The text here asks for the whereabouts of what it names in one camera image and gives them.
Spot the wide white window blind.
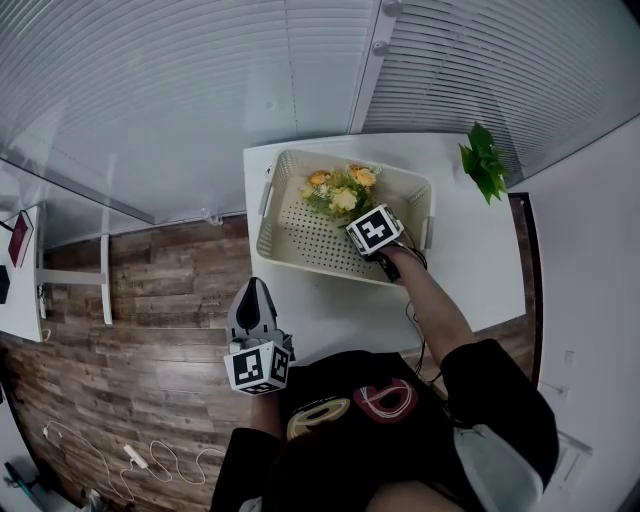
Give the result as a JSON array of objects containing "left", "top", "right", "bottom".
[{"left": 0, "top": 0, "right": 381, "bottom": 166}]

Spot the white side desk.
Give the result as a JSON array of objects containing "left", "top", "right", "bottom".
[{"left": 0, "top": 204, "right": 47, "bottom": 344}]

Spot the person's left forearm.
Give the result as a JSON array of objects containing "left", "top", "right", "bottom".
[{"left": 248, "top": 388, "right": 284, "bottom": 440}]

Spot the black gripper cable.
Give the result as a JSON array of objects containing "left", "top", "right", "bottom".
[{"left": 399, "top": 227, "right": 442, "bottom": 389}]

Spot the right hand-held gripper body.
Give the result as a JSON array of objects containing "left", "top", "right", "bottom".
[{"left": 344, "top": 202, "right": 406, "bottom": 285}]

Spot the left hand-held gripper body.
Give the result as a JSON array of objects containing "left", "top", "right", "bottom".
[{"left": 223, "top": 322, "right": 297, "bottom": 397}]

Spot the white power strip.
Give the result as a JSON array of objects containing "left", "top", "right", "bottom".
[{"left": 123, "top": 443, "right": 150, "bottom": 470}]

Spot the narrow white window blind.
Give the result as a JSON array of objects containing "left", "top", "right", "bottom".
[{"left": 359, "top": 0, "right": 640, "bottom": 176}]

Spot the white perforated plastic basket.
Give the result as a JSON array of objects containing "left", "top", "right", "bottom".
[{"left": 255, "top": 148, "right": 435, "bottom": 287}]

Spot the red book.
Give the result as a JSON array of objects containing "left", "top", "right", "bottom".
[{"left": 7, "top": 209, "right": 35, "bottom": 269}]

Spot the white looped cable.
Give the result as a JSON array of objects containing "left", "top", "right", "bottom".
[{"left": 147, "top": 439, "right": 227, "bottom": 485}]

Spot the yellow and orange flowers bouquet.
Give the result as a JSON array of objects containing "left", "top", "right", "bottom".
[{"left": 298, "top": 163, "right": 384, "bottom": 231}]

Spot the person's black printed shirt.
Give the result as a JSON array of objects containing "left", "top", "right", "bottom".
[{"left": 209, "top": 338, "right": 560, "bottom": 512}]

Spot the white charger cable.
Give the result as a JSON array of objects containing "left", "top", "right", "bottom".
[{"left": 42, "top": 419, "right": 137, "bottom": 503}]

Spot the green leafy plant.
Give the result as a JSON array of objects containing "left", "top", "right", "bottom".
[{"left": 458, "top": 121, "right": 512, "bottom": 206}]

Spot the person's right forearm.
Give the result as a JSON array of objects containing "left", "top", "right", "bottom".
[{"left": 387, "top": 243, "right": 477, "bottom": 369}]

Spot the white desk leg frame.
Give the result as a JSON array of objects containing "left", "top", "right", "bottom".
[{"left": 35, "top": 233, "right": 114, "bottom": 326}]

